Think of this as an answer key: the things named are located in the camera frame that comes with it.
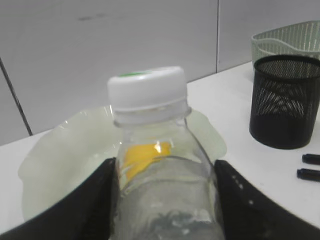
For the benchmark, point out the clear plastic water bottle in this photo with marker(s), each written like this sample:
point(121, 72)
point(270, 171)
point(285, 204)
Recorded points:
point(166, 184)

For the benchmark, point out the black marker pen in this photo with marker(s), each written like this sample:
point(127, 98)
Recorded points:
point(308, 174)
point(312, 159)

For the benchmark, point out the yellow mango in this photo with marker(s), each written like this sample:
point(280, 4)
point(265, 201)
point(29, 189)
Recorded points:
point(138, 157)

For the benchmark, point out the translucent wavy glass plate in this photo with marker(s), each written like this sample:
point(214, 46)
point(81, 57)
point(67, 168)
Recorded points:
point(66, 156)

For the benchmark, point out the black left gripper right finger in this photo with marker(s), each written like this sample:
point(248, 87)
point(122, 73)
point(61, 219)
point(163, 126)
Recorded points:
point(250, 215)

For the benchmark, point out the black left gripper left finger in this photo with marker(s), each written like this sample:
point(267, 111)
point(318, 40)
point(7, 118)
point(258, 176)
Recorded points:
point(84, 214)

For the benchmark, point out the black mesh pen holder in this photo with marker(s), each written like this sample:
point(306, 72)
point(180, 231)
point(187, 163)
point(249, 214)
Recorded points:
point(285, 100)

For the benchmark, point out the green plastic woven basket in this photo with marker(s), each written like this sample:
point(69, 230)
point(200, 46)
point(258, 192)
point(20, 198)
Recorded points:
point(301, 39)

